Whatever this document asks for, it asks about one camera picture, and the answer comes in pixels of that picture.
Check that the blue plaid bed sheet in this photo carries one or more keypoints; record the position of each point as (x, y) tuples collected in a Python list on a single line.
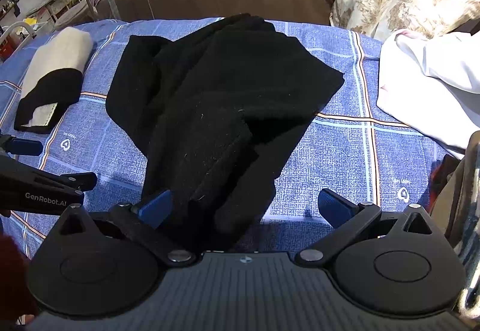
[(352, 147)]

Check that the white garment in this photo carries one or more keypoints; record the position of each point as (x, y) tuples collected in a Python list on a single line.
[(432, 85)]

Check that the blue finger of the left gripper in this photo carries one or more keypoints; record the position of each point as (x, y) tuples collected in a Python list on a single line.
[(19, 146)]

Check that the folded beige black garment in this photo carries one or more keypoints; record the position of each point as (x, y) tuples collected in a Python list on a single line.
[(53, 81)]

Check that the black knit garment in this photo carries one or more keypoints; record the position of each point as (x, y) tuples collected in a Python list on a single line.
[(217, 115)]

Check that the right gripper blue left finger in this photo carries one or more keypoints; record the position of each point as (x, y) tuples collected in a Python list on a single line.
[(139, 221)]

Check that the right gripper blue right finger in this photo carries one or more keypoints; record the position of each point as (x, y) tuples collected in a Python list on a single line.
[(349, 222)]

